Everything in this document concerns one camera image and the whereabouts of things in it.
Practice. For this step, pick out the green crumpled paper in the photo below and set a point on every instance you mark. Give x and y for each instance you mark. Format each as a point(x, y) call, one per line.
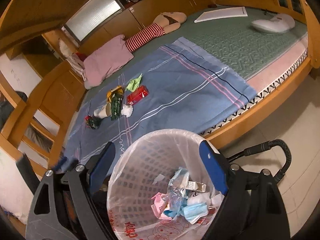
point(134, 83)

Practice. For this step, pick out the white blue medicine box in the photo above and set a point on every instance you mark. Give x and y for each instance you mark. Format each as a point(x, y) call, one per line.
point(196, 186)

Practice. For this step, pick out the striped plush doll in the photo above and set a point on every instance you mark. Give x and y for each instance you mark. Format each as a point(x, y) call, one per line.
point(163, 24)

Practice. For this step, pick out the pink pillow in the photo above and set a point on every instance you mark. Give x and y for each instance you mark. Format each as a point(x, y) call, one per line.
point(105, 61)

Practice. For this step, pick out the wooden bed frame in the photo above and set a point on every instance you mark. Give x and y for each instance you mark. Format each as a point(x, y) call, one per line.
point(255, 115)

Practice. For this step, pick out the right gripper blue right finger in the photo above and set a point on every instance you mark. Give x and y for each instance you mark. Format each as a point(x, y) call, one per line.
point(216, 166)

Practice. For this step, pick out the green bed mattress cover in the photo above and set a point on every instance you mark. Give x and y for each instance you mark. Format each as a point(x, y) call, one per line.
point(231, 40)

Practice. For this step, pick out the red small wrapper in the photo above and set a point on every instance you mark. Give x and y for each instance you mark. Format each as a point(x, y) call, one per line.
point(93, 122)

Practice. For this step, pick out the white plastic trash basket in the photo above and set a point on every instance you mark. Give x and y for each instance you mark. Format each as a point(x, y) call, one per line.
point(145, 170)

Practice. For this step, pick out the white crumpled tissue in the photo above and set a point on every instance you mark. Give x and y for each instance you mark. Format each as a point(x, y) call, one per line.
point(127, 110)

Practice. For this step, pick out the orange snack bag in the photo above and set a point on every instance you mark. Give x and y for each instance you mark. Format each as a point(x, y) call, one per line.
point(117, 90)

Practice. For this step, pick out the white paper cup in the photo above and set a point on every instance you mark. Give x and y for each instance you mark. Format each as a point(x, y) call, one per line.
point(103, 111)

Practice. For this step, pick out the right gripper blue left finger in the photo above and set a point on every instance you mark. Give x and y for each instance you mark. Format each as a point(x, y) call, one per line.
point(98, 166)

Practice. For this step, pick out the dark green box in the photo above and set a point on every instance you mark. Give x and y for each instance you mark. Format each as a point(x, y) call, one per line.
point(116, 103)

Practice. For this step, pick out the red flat packet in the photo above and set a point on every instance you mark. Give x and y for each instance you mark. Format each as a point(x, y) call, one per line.
point(140, 93)

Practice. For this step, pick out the white flat board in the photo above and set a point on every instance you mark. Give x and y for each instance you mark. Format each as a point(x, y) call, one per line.
point(221, 14)

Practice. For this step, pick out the blue face mask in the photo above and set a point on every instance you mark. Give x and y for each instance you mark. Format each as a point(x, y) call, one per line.
point(191, 213)

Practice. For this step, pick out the blue plaid blanket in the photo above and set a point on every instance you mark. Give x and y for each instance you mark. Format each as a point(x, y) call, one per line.
point(188, 88)

